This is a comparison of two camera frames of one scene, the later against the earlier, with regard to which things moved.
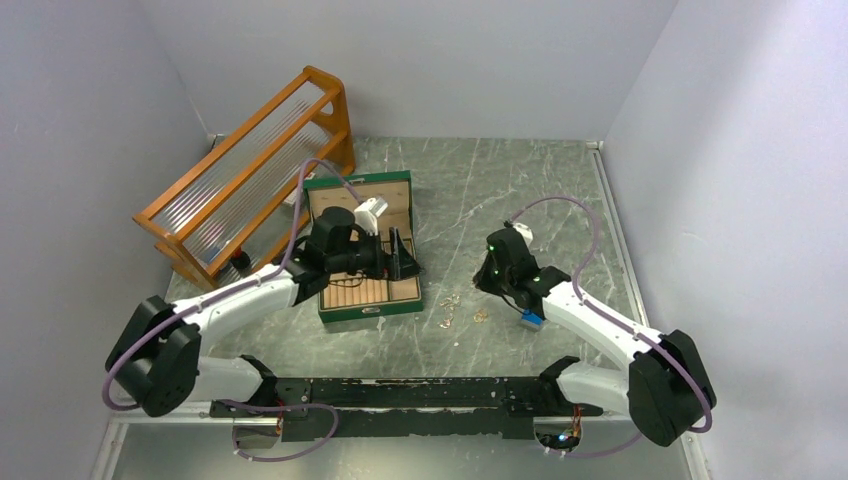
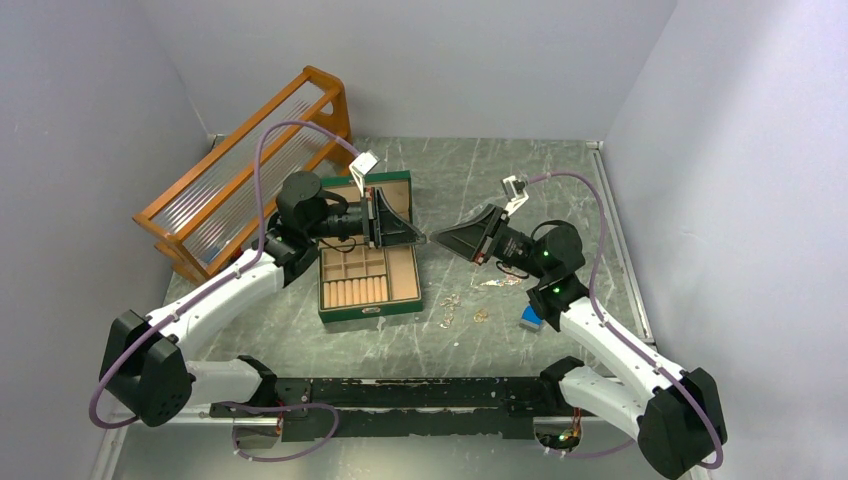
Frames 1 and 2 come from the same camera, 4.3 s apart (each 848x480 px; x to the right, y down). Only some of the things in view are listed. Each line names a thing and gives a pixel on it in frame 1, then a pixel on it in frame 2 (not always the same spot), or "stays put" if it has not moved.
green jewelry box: (375, 297) stays put
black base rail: (405, 408) stays put
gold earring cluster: (451, 302) stays put
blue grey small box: (531, 320) stays put
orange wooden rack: (216, 218) stays put
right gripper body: (489, 278) to (510, 246)
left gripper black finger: (403, 263) to (391, 228)
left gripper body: (369, 257) to (355, 220)
